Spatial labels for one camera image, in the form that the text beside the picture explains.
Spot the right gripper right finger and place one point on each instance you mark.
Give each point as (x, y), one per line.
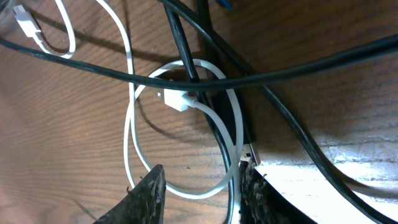
(262, 204)

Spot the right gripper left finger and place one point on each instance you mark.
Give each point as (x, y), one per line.
(143, 204)

